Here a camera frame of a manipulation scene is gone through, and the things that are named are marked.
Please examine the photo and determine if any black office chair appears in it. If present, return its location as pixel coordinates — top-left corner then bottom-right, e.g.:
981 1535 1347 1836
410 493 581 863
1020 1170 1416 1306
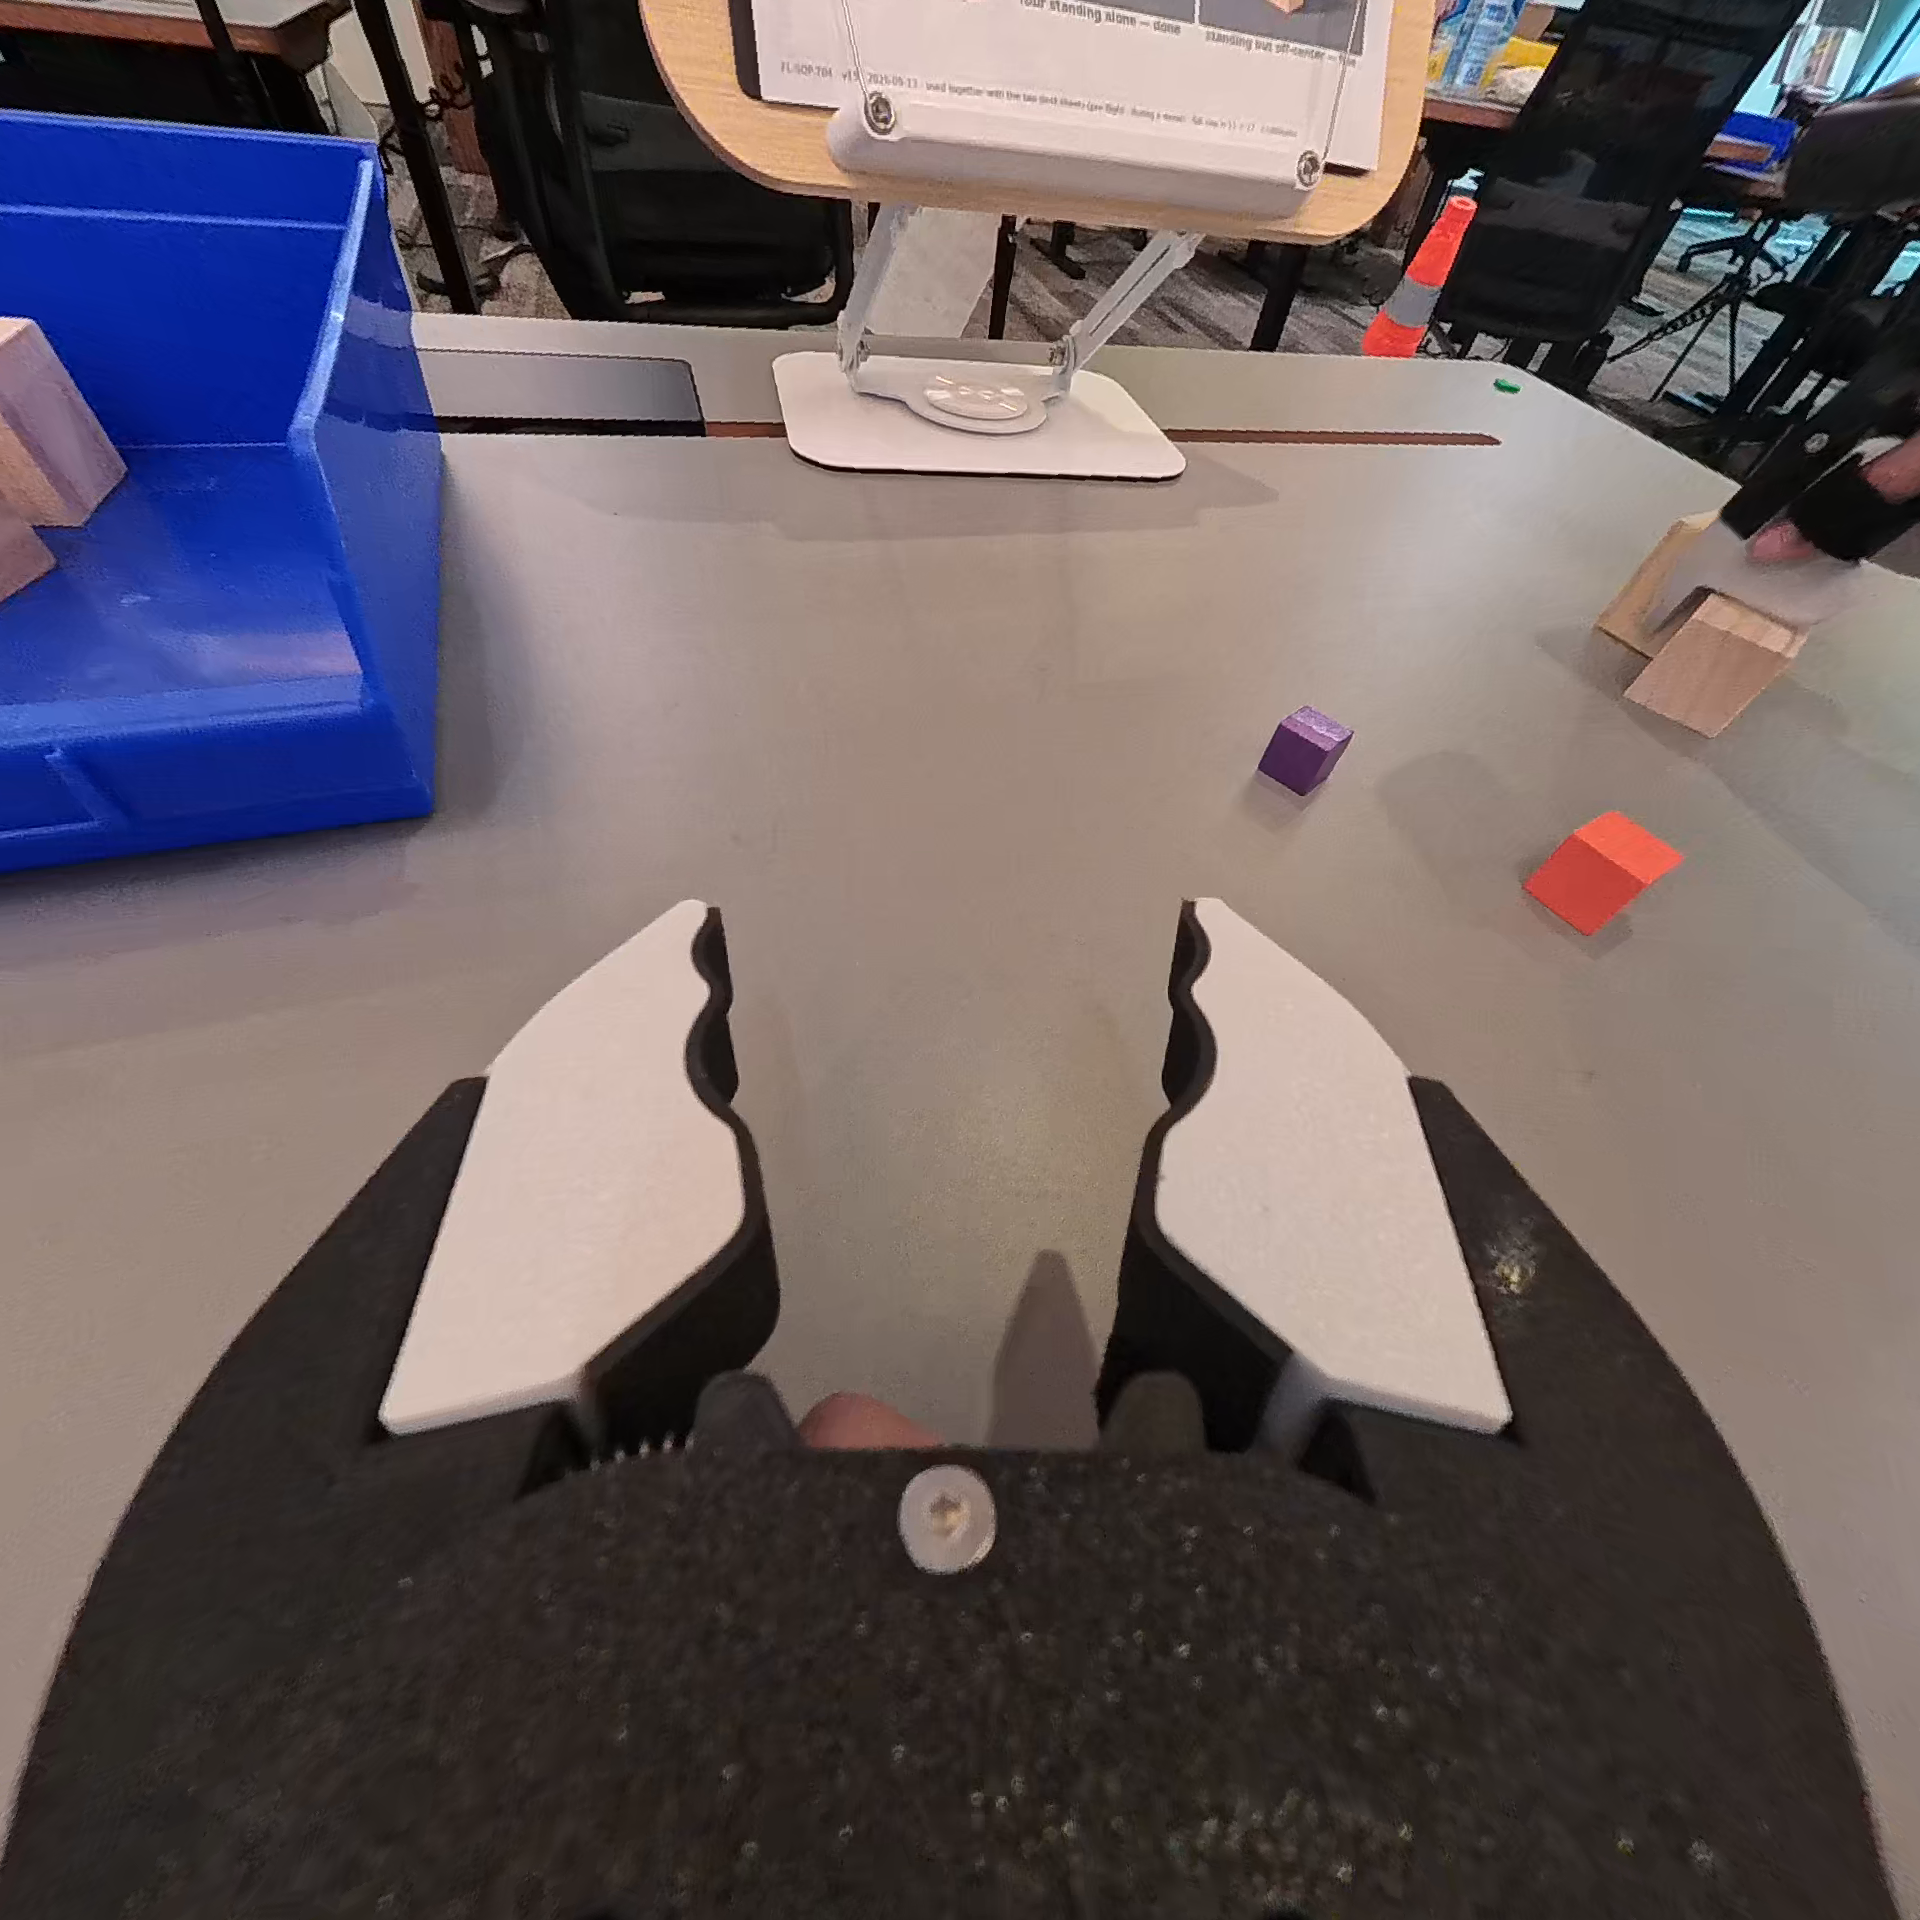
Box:
1439 0 1797 387
486 0 855 328

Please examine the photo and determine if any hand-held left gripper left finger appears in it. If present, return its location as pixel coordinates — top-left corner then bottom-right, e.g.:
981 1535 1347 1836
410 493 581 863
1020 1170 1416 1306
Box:
383 902 786 1443

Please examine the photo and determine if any orange striped traffic cone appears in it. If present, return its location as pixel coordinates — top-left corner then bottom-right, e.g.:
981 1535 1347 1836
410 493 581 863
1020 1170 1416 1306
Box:
1361 187 1485 359

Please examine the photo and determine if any person's right hand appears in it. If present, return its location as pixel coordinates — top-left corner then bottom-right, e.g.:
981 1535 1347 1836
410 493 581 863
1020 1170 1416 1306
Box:
1756 427 1920 574

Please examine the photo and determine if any red wooden cube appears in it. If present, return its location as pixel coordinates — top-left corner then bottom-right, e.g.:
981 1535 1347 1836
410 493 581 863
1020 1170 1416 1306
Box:
1524 807 1680 940

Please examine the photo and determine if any white folding stand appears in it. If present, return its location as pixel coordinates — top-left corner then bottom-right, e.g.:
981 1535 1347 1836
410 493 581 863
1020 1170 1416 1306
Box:
780 87 1327 487

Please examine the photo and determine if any purple wooden cube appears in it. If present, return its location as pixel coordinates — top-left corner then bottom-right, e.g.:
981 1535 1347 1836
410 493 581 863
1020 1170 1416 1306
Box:
1262 705 1354 801

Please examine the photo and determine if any blue plastic bin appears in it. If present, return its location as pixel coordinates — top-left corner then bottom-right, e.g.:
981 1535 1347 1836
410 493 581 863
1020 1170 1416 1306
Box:
0 111 445 878

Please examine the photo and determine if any large wooden cube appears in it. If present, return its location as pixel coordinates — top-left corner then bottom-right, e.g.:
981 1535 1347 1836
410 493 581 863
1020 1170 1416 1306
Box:
0 314 133 535
1592 508 1738 662

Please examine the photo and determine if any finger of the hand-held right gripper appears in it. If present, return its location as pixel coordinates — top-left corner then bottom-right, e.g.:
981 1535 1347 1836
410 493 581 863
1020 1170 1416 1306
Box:
1714 535 1861 626

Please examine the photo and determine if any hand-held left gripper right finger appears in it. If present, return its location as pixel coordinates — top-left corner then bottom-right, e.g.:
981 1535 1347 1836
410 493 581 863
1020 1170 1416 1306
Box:
1106 893 1517 1451

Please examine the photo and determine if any white instruction sheet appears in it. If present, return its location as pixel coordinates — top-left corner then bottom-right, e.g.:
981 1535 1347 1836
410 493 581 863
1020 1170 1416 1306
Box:
746 0 1399 177

